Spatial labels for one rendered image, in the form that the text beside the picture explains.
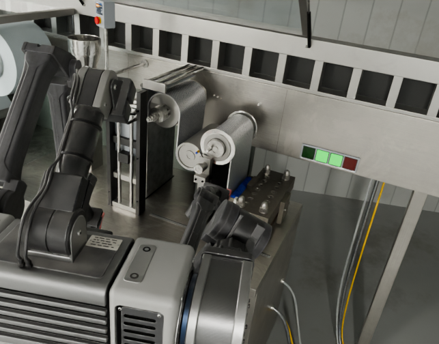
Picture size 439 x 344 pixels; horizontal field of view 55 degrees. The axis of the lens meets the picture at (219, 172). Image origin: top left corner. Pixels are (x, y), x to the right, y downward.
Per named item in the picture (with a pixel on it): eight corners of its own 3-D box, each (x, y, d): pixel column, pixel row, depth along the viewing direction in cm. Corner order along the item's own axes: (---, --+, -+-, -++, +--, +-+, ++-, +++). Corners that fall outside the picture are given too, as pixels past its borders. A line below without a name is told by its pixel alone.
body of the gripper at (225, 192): (225, 207, 156) (218, 207, 149) (201, 198, 160) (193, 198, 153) (230, 190, 156) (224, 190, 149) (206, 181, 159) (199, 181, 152)
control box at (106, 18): (91, 25, 168) (91, -2, 164) (107, 24, 172) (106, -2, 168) (100, 29, 164) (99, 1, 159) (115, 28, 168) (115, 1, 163)
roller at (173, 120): (148, 123, 175) (149, 90, 169) (178, 106, 196) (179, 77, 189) (178, 131, 171) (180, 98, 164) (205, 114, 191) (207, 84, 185)
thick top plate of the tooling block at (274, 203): (229, 218, 172) (231, 206, 169) (261, 178, 205) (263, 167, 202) (265, 231, 167) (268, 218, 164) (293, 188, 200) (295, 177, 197)
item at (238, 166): (224, 201, 174) (230, 160, 166) (245, 177, 194) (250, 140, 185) (226, 201, 174) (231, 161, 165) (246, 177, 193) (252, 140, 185)
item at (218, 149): (224, 159, 163) (207, 157, 166) (226, 157, 165) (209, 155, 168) (223, 140, 160) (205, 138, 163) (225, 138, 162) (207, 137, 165)
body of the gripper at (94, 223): (74, 206, 141) (68, 195, 135) (104, 211, 141) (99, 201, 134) (67, 223, 138) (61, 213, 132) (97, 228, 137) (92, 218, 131)
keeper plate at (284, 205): (276, 222, 183) (280, 201, 178) (282, 211, 191) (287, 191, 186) (281, 224, 182) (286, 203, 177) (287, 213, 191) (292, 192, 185)
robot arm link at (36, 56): (20, 24, 96) (63, 30, 95) (45, 59, 109) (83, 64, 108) (-51, 216, 82) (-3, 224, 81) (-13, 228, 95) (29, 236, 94)
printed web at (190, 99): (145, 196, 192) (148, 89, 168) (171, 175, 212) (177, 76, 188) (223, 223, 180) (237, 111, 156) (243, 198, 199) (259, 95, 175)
